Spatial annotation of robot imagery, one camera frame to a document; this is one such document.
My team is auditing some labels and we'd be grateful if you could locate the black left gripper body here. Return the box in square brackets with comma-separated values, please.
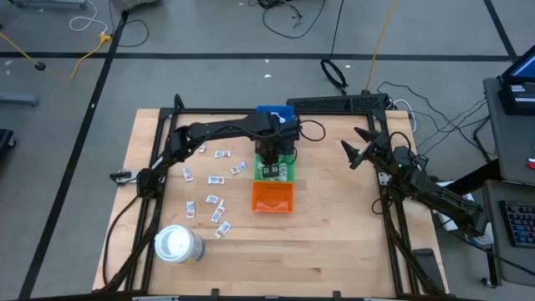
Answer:
[250, 112, 302, 166]

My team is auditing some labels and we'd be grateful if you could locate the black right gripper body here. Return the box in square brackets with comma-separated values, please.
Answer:
[359, 132, 402, 172]

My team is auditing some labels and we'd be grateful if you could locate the green plastic basket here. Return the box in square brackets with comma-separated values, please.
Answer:
[253, 153, 296, 183]

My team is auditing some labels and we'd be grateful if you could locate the blue plastic basket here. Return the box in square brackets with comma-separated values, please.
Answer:
[256, 105, 296, 125]

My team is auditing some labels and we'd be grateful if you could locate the orange plastic basket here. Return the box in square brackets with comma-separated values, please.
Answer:
[251, 181, 295, 214]

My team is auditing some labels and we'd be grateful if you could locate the black desk beam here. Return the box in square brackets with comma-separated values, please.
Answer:
[453, 160, 502, 194]

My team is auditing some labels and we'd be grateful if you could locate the black flat pad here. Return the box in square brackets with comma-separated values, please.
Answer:
[412, 247, 447, 296]

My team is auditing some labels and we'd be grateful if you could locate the grey cart top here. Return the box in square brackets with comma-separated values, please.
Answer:
[483, 77, 535, 186]

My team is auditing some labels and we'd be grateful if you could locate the white and yellow container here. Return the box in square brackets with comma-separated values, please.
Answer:
[475, 232, 497, 247]

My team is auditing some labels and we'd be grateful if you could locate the black labelled device box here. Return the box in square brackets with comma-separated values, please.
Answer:
[497, 82, 535, 116]

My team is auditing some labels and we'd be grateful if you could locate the black computer keyboard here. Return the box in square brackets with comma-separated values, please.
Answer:
[498, 199, 535, 248]

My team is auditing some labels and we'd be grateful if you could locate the black monitor with blue screen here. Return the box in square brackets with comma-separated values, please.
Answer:
[501, 53, 535, 84]

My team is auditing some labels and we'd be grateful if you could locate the grey desk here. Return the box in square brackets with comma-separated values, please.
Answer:
[482, 179, 535, 288]

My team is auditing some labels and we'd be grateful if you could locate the grey metal furniture base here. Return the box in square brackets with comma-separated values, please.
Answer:
[8, 0, 89, 10]

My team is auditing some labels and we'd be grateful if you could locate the black wheeled base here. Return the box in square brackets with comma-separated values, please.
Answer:
[0, 128, 18, 162]

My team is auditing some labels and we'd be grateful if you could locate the black perforated metal rail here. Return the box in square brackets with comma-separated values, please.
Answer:
[286, 93, 392, 114]

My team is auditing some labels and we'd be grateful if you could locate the white cable by table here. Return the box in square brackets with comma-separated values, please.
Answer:
[392, 99, 419, 133]

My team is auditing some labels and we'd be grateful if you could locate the black hanging cable with coil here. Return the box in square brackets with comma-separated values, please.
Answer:
[319, 0, 349, 91]

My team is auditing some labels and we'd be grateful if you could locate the black floor cables tangle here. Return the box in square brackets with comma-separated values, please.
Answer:
[377, 81, 492, 162]

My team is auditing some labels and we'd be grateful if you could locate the yellow hanging cable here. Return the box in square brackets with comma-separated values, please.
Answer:
[365, 0, 399, 92]

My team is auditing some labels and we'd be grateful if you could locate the black floor cable bundle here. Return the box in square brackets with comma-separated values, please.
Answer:
[257, 0, 328, 40]

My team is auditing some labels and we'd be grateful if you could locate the black looped floor cable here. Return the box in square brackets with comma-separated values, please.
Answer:
[109, 10, 150, 48]

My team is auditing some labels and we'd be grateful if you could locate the yellow floor extension cable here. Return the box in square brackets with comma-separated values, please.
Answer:
[0, 31, 114, 80]

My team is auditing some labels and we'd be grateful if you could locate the white floor cable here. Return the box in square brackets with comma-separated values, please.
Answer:
[69, 0, 110, 35]

